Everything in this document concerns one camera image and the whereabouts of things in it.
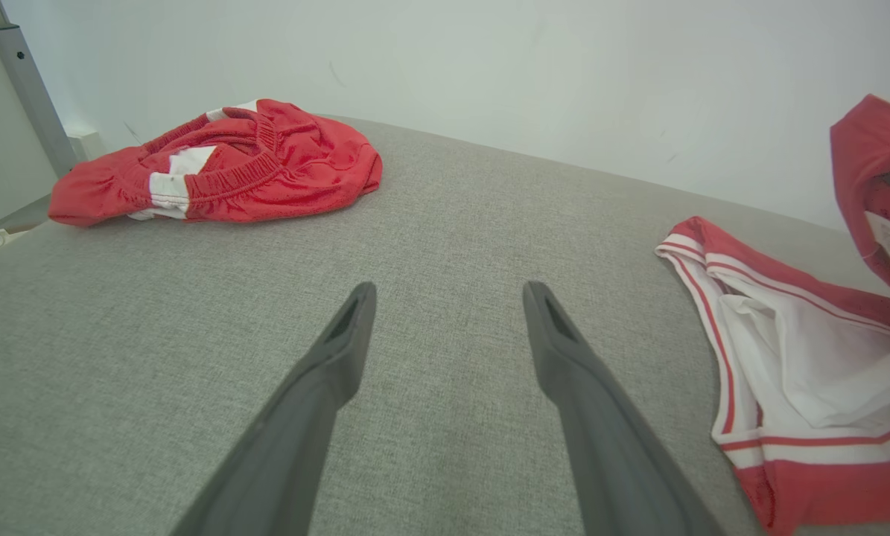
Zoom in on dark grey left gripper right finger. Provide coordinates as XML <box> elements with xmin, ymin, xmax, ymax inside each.
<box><xmin>523</xmin><ymin>281</ymin><xmax>727</xmax><ymax>536</ymax></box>

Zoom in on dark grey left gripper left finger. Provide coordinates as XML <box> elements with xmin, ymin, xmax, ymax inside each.
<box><xmin>171</xmin><ymin>282</ymin><xmax>378</xmax><ymax>536</ymax></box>

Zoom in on red jersey with white sleeves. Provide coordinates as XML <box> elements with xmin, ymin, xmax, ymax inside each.
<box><xmin>655</xmin><ymin>94</ymin><xmax>890</xmax><ymax>534</ymax></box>

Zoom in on red shorts with white patches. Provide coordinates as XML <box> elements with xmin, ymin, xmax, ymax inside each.
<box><xmin>48</xmin><ymin>99</ymin><xmax>384</xmax><ymax>227</ymax></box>

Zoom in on grey fabric sofa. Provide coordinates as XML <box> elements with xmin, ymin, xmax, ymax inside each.
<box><xmin>0</xmin><ymin>115</ymin><xmax>890</xmax><ymax>536</ymax></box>

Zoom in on white wall box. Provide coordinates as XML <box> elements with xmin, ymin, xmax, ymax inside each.
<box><xmin>67</xmin><ymin>132</ymin><xmax>104</xmax><ymax>162</ymax></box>

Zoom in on grey metal post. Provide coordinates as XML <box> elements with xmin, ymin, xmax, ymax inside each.
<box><xmin>0</xmin><ymin>0</ymin><xmax>80</xmax><ymax>178</ymax></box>

